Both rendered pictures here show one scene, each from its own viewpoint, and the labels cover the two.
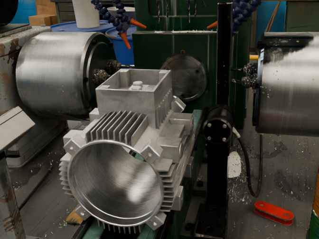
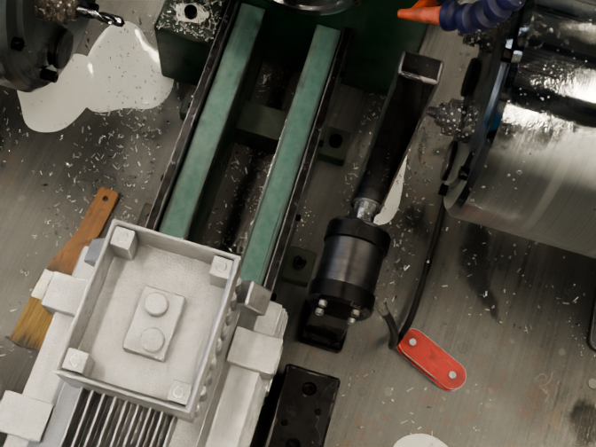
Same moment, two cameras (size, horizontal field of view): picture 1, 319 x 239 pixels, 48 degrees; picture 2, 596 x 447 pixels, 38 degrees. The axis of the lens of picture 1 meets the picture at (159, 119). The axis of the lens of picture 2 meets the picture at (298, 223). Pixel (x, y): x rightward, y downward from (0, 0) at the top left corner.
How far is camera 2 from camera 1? 0.62 m
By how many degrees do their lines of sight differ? 46
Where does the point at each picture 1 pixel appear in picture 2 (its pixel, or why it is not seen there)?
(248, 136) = (448, 60)
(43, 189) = not seen: outside the picture
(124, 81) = (123, 254)
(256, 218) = (396, 365)
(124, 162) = not seen: hidden behind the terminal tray
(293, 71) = (557, 183)
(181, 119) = (253, 367)
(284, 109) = (510, 228)
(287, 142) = not seen: hidden behind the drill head
